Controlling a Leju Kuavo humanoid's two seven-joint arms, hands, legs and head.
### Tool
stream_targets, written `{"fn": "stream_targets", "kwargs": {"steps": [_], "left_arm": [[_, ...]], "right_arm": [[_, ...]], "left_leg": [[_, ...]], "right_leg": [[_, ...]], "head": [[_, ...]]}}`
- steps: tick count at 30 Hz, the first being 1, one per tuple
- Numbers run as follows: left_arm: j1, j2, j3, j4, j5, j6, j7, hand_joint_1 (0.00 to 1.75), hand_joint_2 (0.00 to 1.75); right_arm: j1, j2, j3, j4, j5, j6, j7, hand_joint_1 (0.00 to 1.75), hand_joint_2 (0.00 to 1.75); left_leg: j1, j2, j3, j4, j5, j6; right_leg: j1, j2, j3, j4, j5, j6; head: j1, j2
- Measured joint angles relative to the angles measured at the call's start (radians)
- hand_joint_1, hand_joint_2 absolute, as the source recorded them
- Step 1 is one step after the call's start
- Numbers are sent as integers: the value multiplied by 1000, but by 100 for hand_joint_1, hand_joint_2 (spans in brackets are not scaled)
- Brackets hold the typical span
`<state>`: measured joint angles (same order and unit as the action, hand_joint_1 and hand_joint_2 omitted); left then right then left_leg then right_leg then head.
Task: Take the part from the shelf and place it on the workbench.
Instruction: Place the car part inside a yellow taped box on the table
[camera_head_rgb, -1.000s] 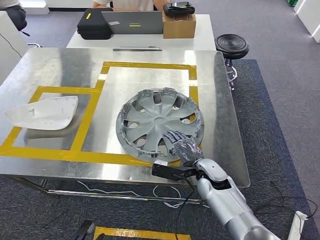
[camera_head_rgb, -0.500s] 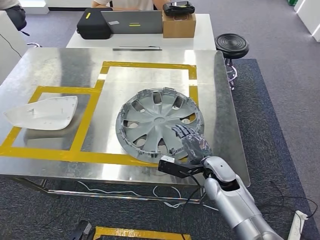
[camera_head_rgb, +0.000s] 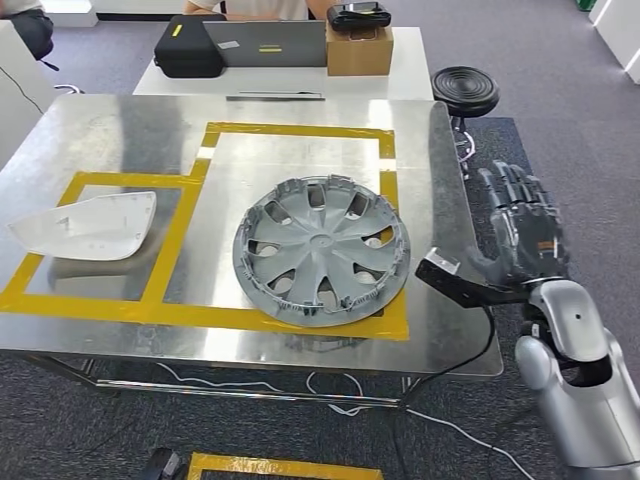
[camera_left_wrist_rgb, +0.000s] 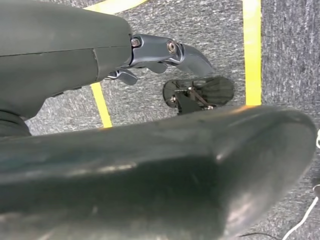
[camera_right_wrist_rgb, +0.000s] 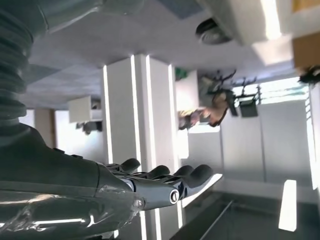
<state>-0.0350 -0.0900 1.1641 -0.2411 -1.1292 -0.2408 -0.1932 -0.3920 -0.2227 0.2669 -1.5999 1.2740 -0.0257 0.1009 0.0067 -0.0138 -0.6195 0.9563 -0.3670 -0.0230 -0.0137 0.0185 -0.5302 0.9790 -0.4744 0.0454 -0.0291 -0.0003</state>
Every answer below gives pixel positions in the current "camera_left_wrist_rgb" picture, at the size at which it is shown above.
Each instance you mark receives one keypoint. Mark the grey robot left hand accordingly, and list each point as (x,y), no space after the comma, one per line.
(62,49)

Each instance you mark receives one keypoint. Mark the robot left arm ribbed sleeve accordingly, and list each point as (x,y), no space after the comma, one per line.
(12,127)

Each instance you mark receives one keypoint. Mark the yellow floor tape square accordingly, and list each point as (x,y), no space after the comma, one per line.
(252,49)

